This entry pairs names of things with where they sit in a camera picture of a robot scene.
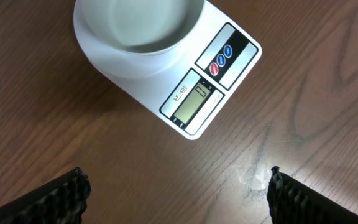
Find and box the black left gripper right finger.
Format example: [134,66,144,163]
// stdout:
[267,166,358,224]

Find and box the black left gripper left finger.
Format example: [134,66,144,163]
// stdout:
[0,167,91,224]

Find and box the white digital kitchen scale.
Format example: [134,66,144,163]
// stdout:
[73,2,262,140]

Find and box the grey round bowl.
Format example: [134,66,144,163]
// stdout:
[78,0,206,54]

